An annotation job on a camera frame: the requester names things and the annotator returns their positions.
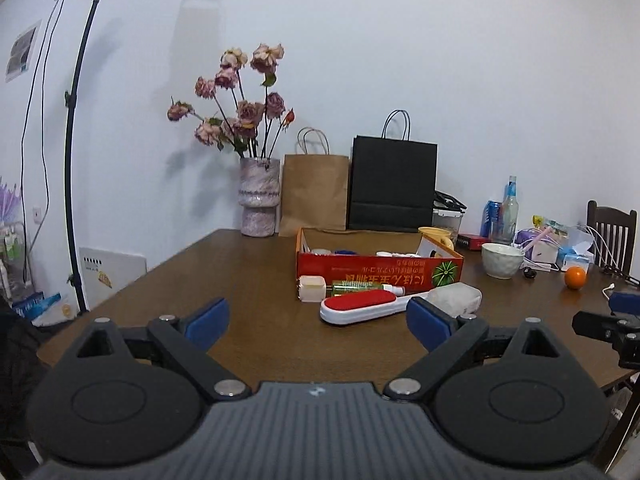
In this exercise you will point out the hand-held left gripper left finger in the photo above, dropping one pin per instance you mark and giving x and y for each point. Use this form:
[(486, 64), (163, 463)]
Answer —
[(207, 322)]

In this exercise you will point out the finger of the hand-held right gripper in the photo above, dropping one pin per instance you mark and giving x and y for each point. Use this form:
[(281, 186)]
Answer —
[(600, 325), (625, 303)]

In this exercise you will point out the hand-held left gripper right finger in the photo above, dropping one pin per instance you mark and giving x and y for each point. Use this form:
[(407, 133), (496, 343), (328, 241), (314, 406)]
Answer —
[(429, 324)]

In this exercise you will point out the red cardboard box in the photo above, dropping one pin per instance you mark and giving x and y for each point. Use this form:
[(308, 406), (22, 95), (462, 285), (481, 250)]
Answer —
[(375, 272)]

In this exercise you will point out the orange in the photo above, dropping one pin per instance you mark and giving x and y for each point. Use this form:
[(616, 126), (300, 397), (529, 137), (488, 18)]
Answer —
[(575, 278)]

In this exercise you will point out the blue tissue pack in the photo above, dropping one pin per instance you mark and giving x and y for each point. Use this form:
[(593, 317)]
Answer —
[(575, 260)]

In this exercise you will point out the dark wooden chair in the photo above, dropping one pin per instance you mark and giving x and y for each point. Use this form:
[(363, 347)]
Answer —
[(612, 235)]

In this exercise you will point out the white lint brush red pad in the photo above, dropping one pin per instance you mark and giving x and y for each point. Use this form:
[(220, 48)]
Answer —
[(360, 307)]

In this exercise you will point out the clear plastic bag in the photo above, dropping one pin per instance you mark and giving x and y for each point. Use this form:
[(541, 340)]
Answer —
[(580, 237)]

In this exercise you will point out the white charger box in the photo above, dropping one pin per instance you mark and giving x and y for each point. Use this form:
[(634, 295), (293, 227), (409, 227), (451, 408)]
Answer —
[(544, 255)]

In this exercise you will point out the yellow mug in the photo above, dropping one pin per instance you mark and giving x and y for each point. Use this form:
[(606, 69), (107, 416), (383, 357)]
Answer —
[(436, 234)]

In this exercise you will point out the small red black box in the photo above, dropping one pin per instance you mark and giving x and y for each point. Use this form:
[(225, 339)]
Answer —
[(470, 241)]

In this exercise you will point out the white bowl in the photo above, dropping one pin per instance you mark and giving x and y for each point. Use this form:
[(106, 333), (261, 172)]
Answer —
[(502, 262)]

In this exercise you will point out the white flat carton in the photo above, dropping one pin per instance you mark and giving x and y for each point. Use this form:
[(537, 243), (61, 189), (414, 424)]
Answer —
[(112, 277)]

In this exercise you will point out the clear container with black lid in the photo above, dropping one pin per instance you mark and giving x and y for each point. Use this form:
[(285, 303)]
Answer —
[(447, 220)]

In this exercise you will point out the yellow green snack packet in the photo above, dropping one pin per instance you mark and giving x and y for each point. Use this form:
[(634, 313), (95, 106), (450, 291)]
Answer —
[(550, 224)]

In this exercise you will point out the purple plastic bag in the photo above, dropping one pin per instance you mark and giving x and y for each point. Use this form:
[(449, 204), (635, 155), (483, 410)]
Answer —
[(525, 237)]

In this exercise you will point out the mottled pink vase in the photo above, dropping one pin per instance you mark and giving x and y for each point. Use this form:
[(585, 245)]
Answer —
[(259, 200)]

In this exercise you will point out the clear glass bottle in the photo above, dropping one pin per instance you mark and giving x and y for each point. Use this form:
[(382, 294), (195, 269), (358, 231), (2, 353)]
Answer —
[(510, 215)]

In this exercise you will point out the black paper bag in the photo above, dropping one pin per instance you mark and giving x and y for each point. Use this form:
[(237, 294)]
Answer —
[(392, 185)]

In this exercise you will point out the brown paper bag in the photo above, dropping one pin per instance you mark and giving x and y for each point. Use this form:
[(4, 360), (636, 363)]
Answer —
[(314, 195)]

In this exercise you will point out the blue packet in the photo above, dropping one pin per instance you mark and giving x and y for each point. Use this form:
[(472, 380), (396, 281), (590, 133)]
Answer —
[(37, 305)]

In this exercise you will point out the dried pink roses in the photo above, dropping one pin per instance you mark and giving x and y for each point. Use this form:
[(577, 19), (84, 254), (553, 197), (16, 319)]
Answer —
[(240, 105)]

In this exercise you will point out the purple flower decoration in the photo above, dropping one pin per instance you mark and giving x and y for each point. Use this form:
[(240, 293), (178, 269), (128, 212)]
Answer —
[(7, 200)]

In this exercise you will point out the black studio light on stand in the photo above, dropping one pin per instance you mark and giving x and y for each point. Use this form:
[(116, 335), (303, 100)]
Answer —
[(75, 110)]

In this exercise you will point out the white wall socket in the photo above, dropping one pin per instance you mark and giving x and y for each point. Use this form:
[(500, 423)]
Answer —
[(37, 214)]

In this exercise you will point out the wall picture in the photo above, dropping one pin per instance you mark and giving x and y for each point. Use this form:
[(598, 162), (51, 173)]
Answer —
[(22, 50)]

